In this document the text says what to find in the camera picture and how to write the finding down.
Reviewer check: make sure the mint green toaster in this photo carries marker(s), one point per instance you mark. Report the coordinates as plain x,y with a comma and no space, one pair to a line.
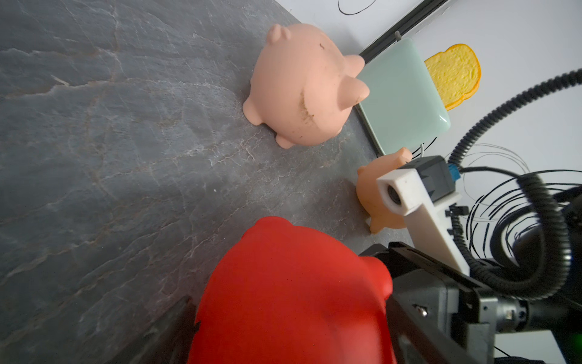
404,108

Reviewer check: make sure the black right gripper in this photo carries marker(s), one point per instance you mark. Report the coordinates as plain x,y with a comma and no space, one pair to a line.
438,315

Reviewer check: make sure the light pink piggy bank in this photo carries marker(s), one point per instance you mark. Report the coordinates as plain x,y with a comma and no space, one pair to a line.
303,87

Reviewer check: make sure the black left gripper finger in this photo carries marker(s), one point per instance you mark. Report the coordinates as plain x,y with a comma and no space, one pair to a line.
167,340

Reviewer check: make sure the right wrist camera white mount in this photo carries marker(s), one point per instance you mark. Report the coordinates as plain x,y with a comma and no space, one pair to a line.
422,192

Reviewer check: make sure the red piggy bank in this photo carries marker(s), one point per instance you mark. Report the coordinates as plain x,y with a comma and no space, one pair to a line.
292,294

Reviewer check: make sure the yellow toast slice left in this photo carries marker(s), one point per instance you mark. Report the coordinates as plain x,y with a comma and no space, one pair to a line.
456,74

